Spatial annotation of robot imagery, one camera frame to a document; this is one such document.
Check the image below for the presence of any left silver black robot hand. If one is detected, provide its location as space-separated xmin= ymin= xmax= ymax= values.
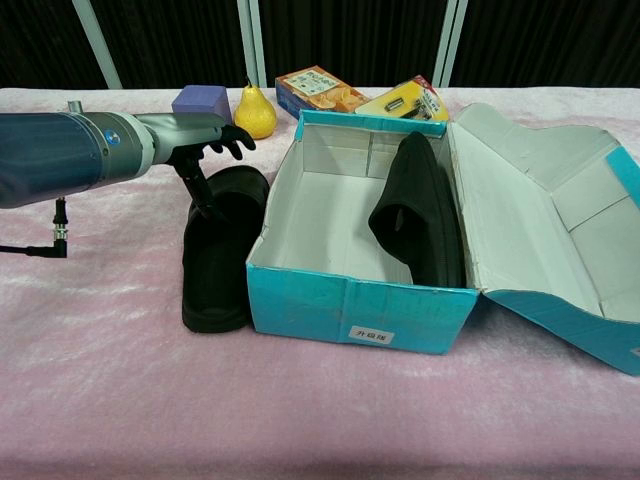
xmin=134 ymin=111 xmax=258 ymax=222

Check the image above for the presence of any black rubber slipper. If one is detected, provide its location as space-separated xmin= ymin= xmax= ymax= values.
xmin=368 ymin=130 xmax=467 ymax=291
xmin=180 ymin=165 xmax=272 ymax=334

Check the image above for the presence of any orange snack box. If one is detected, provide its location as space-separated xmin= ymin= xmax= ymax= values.
xmin=274 ymin=65 xmax=372 ymax=122

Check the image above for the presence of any open blue cardboard shoe box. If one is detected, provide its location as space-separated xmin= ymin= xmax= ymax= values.
xmin=245 ymin=102 xmax=640 ymax=377

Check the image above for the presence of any purple foam cube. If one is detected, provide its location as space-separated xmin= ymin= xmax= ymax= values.
xmin=170 ymin=84 xmax=232 ymax=119

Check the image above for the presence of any yellow toy pear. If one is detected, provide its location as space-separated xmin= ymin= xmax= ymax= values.
xmin=233 ymin=76 xmax=278 ymax=141

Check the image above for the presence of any razor in yellow blister pack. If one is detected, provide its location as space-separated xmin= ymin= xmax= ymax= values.
xmin=355 ymin=74 xmax=451 ymax=123

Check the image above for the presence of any pink plush table cloth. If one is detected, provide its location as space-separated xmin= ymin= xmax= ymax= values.
xmin=0 ymin=86 xmax=640 ymax=480

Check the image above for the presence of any pale double partition frame post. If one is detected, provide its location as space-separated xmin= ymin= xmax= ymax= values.
xmin=236 ymin=0 xmax=269 ymax=89

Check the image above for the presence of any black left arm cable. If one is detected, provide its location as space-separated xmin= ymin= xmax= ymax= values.
xmin=0 ymin=196 xmax=69 ymax=259

